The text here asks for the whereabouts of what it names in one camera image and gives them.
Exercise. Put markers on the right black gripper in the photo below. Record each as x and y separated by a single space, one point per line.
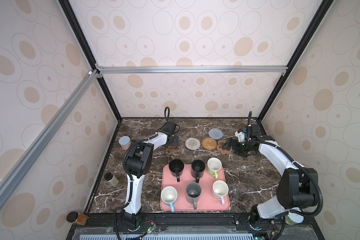
230 141

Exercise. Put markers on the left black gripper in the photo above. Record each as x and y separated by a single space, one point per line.
175 139

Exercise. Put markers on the multicolour woven round coaster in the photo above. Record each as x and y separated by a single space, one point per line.
192 144

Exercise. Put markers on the cork paw print coaster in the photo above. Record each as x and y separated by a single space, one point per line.
221 148

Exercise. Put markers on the blue woven round coaster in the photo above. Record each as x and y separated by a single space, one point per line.
216 134

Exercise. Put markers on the rattan woven round coaster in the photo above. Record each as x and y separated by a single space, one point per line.
209 144

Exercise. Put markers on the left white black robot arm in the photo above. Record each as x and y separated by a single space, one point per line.
137 162

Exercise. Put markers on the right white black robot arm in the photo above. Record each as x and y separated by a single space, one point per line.
298 191

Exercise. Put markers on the black mug back left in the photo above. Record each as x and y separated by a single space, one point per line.
176 167

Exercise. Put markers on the black mug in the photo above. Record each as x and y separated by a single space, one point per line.
197 171
176 167

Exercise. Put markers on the black mug back middle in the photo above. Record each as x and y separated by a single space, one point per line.
197 171

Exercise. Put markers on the pink tray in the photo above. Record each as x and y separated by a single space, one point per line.
206 200

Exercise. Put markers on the grey lidded pink jar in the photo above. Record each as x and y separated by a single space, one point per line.
125 142

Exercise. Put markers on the grey mug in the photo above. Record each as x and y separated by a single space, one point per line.
193 193

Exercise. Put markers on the small clear bottle black cap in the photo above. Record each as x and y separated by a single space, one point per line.
111 179

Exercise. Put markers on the green jar white lid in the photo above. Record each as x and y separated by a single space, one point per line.
293 218

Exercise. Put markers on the amber spice jar black cap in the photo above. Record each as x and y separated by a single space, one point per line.
76 218

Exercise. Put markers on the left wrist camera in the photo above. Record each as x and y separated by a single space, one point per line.
170 128

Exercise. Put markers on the white mug pink handle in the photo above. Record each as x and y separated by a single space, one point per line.
219 190

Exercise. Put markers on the white mug blue handle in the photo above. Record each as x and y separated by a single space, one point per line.
169 196

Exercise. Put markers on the horizontal aluminium frame bar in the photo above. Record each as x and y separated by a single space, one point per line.
190 70

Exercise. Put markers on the diagonal aluminium frame bar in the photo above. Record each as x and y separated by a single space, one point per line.
21 168

